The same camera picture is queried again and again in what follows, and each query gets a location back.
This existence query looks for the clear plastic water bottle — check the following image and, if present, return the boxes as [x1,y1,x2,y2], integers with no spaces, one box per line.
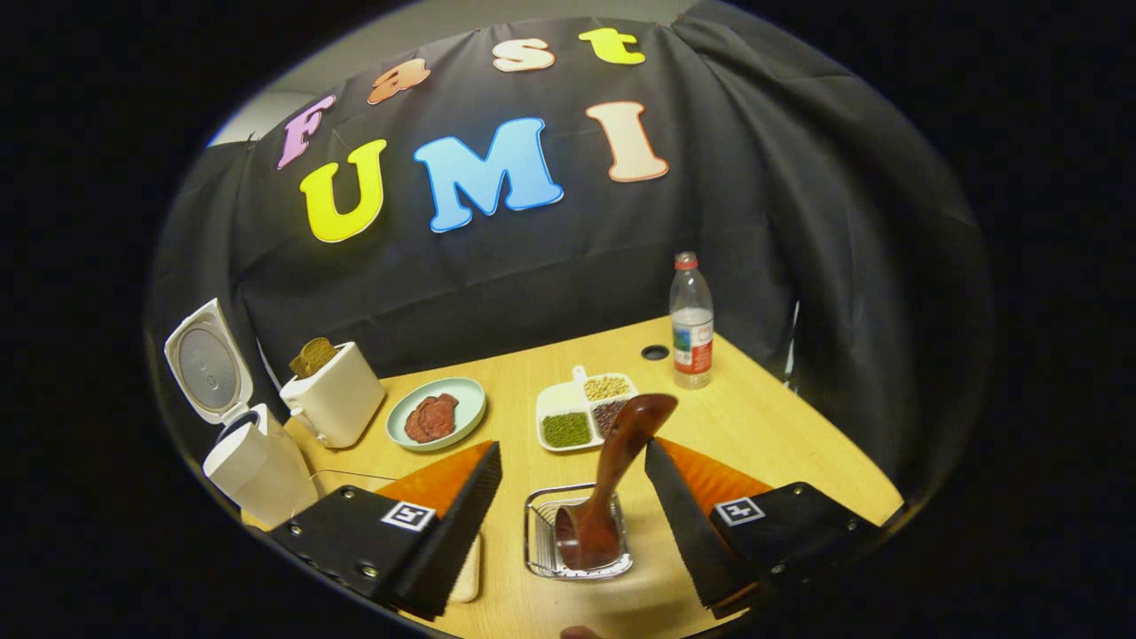
[669,252,715,390]

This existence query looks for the white toaster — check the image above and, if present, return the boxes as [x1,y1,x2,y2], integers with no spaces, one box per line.
[280,342,387,449]

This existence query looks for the brown toast slice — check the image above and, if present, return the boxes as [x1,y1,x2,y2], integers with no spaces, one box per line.
[290,337,339,381]

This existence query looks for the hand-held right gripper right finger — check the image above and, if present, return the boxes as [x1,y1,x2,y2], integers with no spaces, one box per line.
[643,437,886,620]

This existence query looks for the black backdrop cloth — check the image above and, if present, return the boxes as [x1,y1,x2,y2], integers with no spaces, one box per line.
[146,0,995,507]

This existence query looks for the white rice cooker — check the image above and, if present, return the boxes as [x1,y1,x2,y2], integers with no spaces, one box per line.
[163,297,320,532]

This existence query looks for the brown wooden spoon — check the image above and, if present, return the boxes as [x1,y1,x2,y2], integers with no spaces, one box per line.
[555,393,679,571]

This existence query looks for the pale green plate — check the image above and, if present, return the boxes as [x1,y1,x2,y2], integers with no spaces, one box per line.
[386,377,487,453]

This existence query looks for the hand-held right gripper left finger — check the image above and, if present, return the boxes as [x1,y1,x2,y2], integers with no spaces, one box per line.
[269,440,504,622]

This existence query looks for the white divided bean dish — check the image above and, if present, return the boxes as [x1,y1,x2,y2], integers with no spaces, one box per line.
[535,366,640,454]

